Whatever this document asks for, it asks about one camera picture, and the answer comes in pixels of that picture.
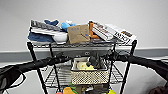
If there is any white bowl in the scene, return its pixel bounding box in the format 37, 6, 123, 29
53, 32, 69, 44

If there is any yellow orange block toy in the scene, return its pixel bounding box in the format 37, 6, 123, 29
63, 86, 76, 94

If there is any light blue toy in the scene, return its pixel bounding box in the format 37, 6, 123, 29
60, 20, 77, 32

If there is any brown paper bag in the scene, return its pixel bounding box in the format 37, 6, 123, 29
66, 24, 91, 45

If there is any white striped box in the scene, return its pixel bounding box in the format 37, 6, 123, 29
91, 22, 116, 42

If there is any pale basket with dark spots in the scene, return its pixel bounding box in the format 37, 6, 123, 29
70, 57, 110, 86

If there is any small white wall socket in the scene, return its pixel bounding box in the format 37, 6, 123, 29
84, 51, 91, 56

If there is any white printed packet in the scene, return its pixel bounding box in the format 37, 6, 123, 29
106, 23, 138, 45

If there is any orange packet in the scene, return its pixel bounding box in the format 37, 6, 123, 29
87, 20, 100, 41

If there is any long grey wall band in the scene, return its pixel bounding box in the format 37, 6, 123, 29
0, 47, 168, 63

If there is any black wire shelf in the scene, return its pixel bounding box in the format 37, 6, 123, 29
26, 39, 138, 94

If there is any yellow cup with blue base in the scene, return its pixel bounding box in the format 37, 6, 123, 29
107, 89, 116, 94

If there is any grey slim item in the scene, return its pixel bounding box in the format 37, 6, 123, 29
87, 55, 101, 69

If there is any pink box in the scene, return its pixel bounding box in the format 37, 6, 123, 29
55, 90, 64, 94

